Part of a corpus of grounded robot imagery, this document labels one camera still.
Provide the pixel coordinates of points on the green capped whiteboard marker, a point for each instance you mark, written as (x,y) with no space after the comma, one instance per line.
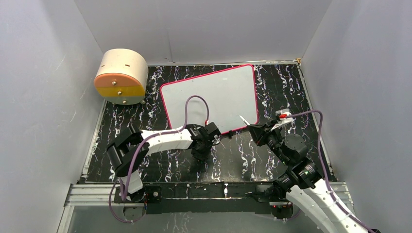
(244,120)

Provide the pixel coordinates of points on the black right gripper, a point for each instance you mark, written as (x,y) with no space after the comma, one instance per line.
(258,130)

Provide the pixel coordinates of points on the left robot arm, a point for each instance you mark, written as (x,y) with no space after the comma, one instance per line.
(128,150)

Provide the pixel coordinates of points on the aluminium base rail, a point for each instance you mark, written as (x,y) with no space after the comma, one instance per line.
(162,198)

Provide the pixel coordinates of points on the green marker cap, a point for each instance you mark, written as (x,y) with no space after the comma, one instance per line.
(216,141)

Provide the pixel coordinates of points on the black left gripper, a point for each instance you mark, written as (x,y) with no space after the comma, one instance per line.
(197,156)

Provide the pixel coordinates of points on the beige cylindrical drawer box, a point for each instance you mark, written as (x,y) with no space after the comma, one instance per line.
(122,77)

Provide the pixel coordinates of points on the pink framed whiteboard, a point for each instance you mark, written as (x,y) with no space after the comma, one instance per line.
(219,97)

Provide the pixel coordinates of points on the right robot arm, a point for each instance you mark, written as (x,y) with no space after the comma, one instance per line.
(303,182)

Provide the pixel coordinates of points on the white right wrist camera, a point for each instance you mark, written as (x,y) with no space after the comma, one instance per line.
(283,116)

